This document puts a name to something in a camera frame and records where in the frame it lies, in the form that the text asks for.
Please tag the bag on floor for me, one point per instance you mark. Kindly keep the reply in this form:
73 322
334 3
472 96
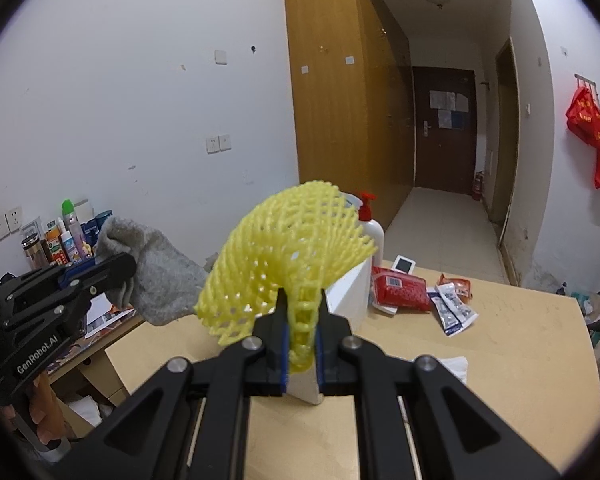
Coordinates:
597 310

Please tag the papers on door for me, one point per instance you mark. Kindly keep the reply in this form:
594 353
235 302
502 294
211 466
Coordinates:
447 105

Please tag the person's left hand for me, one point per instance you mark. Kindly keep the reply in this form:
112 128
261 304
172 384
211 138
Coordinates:
45 415

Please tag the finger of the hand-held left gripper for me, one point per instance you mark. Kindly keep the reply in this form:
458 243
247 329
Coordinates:
80 271
115 272

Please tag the yellow foam net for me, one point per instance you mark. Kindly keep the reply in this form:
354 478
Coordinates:
290 230

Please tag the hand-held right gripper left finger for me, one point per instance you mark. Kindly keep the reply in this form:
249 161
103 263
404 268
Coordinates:
267 360

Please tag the orange drink carton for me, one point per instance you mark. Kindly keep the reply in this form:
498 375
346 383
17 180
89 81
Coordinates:
56 245

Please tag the red fire extinguisher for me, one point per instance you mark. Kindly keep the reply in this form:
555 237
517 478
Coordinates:
478 187

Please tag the orange snack packet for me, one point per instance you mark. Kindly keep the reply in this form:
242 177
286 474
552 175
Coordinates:
460 285

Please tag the dark blue cup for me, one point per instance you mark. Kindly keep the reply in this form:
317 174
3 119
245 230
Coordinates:
103 222

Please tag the white pump bottle red cap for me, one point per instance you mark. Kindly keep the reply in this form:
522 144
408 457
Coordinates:
372 240

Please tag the dark brown entry door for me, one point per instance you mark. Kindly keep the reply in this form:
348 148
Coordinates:
445 160

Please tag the red packet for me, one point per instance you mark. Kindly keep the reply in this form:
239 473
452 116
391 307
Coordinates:
400 292

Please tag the white foam box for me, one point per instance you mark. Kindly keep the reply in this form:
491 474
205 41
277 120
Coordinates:
350 285

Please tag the brown jar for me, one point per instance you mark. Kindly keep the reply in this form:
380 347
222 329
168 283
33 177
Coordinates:
34 252

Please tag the open white magazine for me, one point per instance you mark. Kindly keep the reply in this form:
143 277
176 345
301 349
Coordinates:
107 317

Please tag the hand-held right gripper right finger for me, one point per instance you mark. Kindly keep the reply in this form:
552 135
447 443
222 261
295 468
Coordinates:
337 365

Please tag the white tissue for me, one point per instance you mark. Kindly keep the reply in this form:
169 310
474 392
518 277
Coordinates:
450 367

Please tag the double white wall outlet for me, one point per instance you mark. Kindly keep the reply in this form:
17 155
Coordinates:
218 143

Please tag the green cap spray bottle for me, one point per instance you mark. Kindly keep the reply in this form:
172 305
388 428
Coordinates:
71 225

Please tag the light wooden side door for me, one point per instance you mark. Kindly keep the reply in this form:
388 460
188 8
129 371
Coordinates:
505 160

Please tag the wall hook rack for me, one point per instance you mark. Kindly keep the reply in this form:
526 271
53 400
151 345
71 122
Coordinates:
587 80

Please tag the white wall switch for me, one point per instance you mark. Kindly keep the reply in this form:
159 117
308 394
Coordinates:
221 57

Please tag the small white device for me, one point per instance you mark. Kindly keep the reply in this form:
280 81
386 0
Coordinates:
405 263

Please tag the red bags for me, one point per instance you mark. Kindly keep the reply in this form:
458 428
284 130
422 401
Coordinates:
592 130

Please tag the grey sock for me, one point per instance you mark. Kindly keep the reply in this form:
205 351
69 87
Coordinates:
165 275

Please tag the wooden wardrobe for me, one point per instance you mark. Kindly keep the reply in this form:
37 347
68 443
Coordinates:
340 110

